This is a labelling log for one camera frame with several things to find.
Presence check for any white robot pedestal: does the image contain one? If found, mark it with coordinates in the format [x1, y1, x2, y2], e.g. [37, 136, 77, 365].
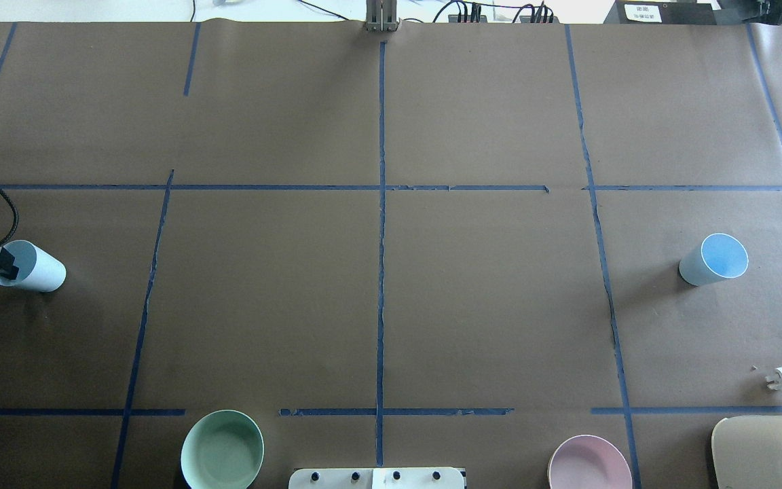
[288, 467, 468, 488]

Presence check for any white toaster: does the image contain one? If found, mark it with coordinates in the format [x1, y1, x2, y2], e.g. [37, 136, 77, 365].
[710, 415, 782, 488]

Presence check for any black box with label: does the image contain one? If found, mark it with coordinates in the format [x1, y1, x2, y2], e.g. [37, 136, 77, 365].
[603, 1, 717, 25]

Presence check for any aluminium frame post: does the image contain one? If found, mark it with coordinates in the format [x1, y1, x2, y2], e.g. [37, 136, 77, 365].
[365, 0, 400, 32]

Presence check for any pink bowl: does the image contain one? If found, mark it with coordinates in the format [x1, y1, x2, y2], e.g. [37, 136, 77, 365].
[546, 434, 634, 488]

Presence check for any light blue cup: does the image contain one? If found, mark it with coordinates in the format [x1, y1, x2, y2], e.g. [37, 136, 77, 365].
[0, 240, 67, 292]
[677, 233, 750, 286]

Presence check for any mint green bowl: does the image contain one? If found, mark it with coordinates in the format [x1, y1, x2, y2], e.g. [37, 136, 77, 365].
[180, 410, 265, 488]

